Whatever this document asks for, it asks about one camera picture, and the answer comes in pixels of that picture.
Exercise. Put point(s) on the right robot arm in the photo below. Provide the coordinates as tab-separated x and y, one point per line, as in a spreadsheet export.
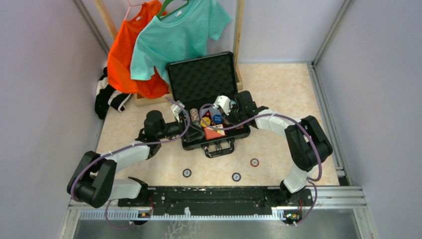
308	144

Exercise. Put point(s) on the blue round button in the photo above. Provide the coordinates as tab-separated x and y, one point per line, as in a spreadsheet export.
217	119

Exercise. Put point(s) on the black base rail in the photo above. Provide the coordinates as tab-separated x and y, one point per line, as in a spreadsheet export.
217	201

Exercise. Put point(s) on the red playing card box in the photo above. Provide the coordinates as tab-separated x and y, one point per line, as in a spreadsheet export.
214	133

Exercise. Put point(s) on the red black triangle marker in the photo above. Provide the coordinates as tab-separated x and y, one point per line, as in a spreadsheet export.
206	114

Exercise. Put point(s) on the purple chip on table right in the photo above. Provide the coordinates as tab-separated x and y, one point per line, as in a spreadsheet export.
236	177

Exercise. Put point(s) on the orange t-shirt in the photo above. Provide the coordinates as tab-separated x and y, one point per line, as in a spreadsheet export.
120	55

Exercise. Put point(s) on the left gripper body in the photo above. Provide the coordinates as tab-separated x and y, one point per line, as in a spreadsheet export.
181	126

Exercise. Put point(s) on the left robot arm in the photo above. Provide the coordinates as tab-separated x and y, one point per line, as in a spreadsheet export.
93	181

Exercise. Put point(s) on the black poker set case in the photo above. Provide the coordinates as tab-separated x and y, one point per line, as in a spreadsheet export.
197	83

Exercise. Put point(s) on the teal t-shirt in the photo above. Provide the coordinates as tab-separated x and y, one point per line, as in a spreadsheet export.
178	36

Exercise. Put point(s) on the red white chip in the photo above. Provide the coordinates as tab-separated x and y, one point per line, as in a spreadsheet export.
254	162

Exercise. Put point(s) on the purple chip on table left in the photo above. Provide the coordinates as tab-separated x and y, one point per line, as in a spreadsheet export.
187	173

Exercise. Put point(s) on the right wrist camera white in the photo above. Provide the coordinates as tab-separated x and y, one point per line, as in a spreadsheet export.
222	103

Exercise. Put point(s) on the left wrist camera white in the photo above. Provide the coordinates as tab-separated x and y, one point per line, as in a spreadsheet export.
178	111

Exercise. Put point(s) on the yellow round button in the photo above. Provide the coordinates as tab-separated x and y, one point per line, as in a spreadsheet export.
205	122

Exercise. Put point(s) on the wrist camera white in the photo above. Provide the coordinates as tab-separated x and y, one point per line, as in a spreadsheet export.
178	111
222	103

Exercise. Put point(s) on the black white striped garment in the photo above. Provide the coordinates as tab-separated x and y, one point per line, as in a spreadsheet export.
107	96

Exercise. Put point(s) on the wooden clothes rack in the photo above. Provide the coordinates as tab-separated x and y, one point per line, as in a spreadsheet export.
140	101

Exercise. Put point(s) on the tan blue chip row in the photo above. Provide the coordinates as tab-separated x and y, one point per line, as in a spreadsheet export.
195	116

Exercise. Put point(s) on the purple chip on table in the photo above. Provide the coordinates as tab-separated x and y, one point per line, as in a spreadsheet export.
236	177
187	173

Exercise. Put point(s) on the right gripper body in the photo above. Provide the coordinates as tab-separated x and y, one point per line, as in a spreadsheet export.
236	115

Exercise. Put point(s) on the blue backed card deck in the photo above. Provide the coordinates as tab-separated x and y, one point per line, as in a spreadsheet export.
211	109

